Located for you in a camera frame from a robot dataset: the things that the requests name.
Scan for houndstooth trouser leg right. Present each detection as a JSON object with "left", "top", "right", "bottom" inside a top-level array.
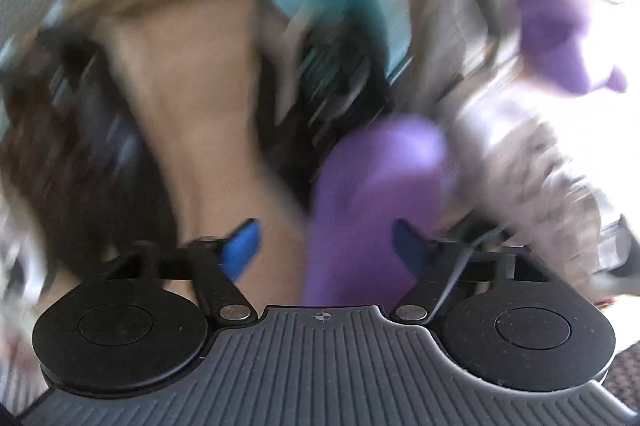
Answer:
[{"left": 603, "top": 342, "right": 640, "bottom": 411}]

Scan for black sneaker white sole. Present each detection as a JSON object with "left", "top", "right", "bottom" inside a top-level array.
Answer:
[{"left": 1, "top": 23, "right": 178, "bottom": 278}]

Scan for black teal running sneaker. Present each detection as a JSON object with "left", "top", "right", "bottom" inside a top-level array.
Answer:
[{"left": 254, "top": 0, "right": 412, "bottom": 208}]

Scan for grey white running sneaker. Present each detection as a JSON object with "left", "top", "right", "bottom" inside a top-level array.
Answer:
[{"left": 397, "top": 0, "right": 639, "bottom": 302}]

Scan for purple slide slipper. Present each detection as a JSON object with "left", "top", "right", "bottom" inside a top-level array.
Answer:
[
  {"left": 302, "top": 115, "right": 447, "bottom": 310},
  {"left": 514, "top": 0, "right": 628, "bottom": 96}
]

